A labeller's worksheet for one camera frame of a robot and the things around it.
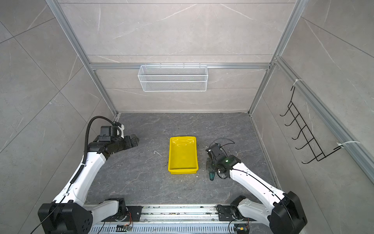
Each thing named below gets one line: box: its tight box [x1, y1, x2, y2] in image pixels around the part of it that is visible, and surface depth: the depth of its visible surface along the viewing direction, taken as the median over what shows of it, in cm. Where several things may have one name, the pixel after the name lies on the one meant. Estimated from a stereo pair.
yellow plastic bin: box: [168, 136, 199, 175], surface depth 93 cm
